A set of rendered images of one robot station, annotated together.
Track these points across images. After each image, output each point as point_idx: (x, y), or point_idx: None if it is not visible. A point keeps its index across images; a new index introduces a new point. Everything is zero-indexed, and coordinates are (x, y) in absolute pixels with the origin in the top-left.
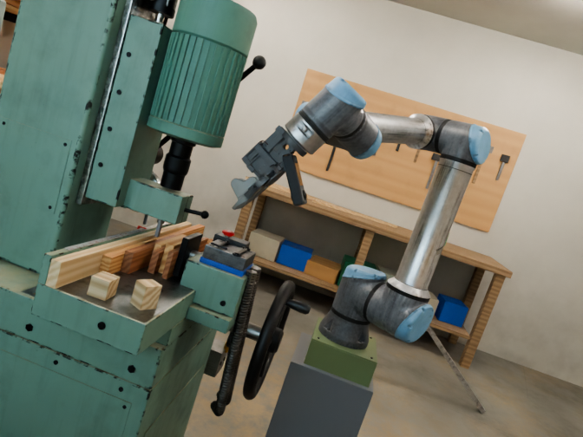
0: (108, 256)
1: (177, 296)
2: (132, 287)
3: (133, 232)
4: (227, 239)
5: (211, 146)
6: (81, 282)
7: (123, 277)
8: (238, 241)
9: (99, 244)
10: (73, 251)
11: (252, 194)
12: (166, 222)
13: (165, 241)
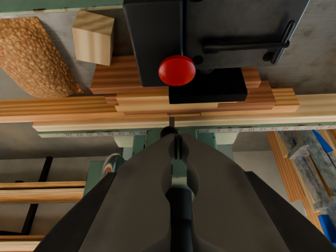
0: (297, 108)
1: (319, 6)
2: (315, 59)
3: (204, 130)
4: (205, 52)
5: None
6: (328, 90)
7: (285, 77)
8: (178, 31)
9: (283, 124)
10: (333, 123)
11: (280, 197)
12: (100, 135)
13: (191, 106)
